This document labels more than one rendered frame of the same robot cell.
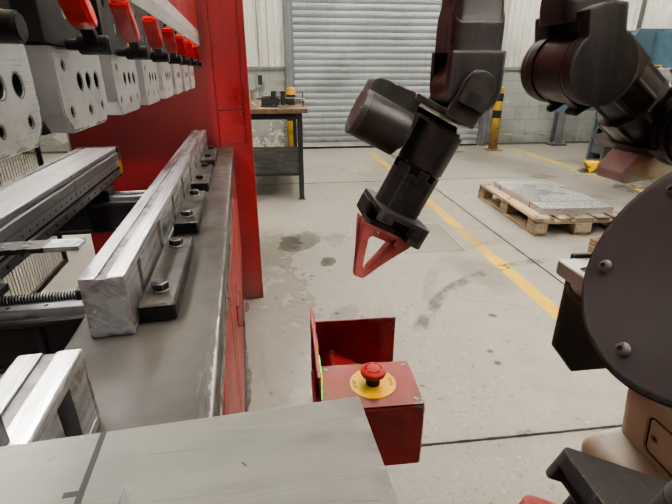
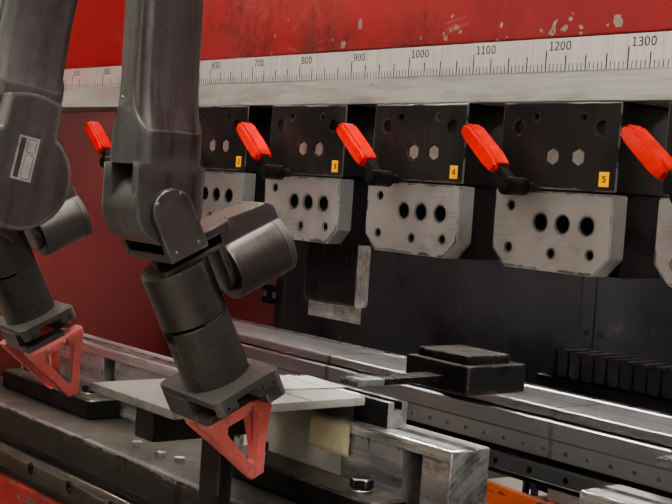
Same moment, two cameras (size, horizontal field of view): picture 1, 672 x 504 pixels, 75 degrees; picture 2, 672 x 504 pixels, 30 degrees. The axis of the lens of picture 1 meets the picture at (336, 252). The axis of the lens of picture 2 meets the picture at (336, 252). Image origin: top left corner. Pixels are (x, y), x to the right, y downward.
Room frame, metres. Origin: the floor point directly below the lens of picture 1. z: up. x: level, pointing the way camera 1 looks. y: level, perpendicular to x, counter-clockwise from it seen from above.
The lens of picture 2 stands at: (1.49, -0.48, 1.24)
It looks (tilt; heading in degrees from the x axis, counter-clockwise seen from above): 3 degrees down; 152
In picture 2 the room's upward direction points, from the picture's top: 4 degrees clockwise
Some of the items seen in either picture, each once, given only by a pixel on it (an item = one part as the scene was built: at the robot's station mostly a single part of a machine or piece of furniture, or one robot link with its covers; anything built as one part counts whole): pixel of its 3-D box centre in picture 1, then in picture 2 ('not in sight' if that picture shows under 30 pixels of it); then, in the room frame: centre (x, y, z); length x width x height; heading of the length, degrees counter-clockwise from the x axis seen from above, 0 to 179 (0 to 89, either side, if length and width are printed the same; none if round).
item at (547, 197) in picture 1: (546, 195); not in sight; (3.95, -1.95, 0.17); 0.99 x 0.63 x 0.05; 5
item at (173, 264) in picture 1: (171, 272); not in sight; (0.73, 0.30, 0.89); 0.30 x 0.05 x 0.03; 12
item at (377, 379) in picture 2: not in sight; (424, 370); (0.09, 0.40, 1.01); 0.26 x 0.12 x 0.05; 102
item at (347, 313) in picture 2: not in sight; (336, 281); (0.13, 0.24, 1.13); 0.10 x 0.02 x 0.10; 12
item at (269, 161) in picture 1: (270, 116); not in sight; (5.23, 0.75, 0.75); 1.80 x 0.75 x 1.50; 7
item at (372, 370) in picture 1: (373, 377); not in sight; (0.56, -0.06, 0.79); 0.04 x 0.04 x 0.04
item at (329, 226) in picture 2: not in sight; (328, 174); (0.10, 0.23, 1.26); 0.15 x 0.09 x 0.17; 12
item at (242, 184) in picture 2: not in sight; (237, 169); (-0.09, 0.19, 1.26); 0.15 x 0.09 x 0.17; 12
